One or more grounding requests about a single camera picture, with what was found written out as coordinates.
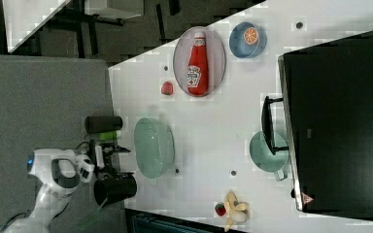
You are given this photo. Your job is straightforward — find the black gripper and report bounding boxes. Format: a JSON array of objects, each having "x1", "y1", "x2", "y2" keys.
[{"x1": 88, "y1": 140, "x2": 131, "y2": 181}]

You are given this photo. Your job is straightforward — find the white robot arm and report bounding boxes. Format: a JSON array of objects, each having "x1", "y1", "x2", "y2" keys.
[{"x1": 0, "y1": 140, "x2": 137, "y2": 233}]

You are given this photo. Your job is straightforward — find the green marker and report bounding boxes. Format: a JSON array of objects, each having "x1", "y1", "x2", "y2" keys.
[{"x1": 98, "y1": 131, "x2": 118, "y2": 141}]

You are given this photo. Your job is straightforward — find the red plush ketchup bottle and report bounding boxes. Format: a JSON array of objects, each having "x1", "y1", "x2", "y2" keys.
[{"x1": 186, "y1": 32, "x2": 209, "y2": 96}]

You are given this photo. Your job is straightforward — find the small red strawberry toy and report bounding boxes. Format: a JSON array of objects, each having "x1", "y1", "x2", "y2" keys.
[{"x1": 215, "y1": 203, "x2": 226, "y2": 216}]

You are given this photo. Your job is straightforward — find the grey round plate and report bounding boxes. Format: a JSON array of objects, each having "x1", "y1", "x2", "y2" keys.
[{"x1": 173, "y1": 26, "x2": 226, "y2": 97}]

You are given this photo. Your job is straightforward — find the toy peeled banana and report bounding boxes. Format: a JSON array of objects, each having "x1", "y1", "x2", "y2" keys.
[{"x1": 223, "y1": 190, "x2": 249, "y2": 233}]

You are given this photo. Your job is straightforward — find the green mug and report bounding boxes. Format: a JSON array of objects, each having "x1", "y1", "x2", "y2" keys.
[{"x1": 250, "y1": 131, "x2": 289, "y2": 182}]

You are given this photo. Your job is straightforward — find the blue bowl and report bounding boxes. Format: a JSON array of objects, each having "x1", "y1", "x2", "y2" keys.
[{"x1": 229, "y1": 22, "x2": 267, "y2": 58}]

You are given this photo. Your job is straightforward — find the orange slice toy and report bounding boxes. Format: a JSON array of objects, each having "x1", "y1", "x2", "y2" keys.
[{"x1": 244, "y1": 27, "x2": 258, "y2": 45}]

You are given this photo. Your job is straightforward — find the black toaster oven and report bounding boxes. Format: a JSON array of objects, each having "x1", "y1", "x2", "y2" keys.
[{"x1": 261, "y1": 30, "x2": 373, "y2": 220}]

